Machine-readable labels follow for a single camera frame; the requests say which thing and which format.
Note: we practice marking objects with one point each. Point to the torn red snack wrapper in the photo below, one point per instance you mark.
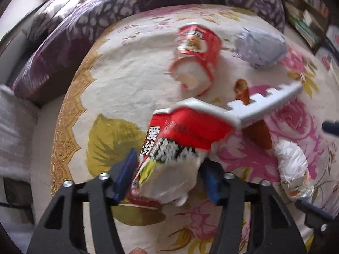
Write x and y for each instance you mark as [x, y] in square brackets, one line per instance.
[185, 129]

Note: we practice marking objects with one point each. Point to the grey checked cushion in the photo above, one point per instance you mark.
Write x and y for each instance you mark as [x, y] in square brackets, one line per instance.
[16, 127]

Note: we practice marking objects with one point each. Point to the red paper noodle cup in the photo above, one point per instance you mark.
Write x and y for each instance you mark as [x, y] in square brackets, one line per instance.
[201, 55]

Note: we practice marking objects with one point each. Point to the grey crumpled paper ball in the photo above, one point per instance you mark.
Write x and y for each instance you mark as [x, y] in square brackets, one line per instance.
[259, 47]

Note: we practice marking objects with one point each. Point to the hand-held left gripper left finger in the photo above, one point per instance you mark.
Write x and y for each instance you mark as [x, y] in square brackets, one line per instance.
[124, 177]

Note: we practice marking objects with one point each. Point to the white tissue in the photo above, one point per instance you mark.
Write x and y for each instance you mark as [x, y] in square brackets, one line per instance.
[291, 161]

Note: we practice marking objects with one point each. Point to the floral tablecloth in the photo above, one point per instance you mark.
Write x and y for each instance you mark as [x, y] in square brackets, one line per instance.
[127, 79]

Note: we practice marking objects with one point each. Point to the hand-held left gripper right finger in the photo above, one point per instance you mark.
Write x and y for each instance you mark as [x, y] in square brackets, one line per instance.
[212, 182]

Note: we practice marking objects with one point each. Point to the stacked pillows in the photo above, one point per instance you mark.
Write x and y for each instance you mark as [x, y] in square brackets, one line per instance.
[53, 13]

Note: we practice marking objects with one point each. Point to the wooden bookshelf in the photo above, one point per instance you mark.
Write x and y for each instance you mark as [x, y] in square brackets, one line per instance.
[304, 10]

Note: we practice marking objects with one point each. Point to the person's left hand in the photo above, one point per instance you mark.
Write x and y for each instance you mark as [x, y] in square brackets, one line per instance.
[139, 251]

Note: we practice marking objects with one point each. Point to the white toothed plastic piece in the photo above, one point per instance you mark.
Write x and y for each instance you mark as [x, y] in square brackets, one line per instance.
[254, 111]

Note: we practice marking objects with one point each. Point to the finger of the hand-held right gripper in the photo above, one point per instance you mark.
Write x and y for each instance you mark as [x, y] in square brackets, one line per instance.
[332, 127]
[315, 217]

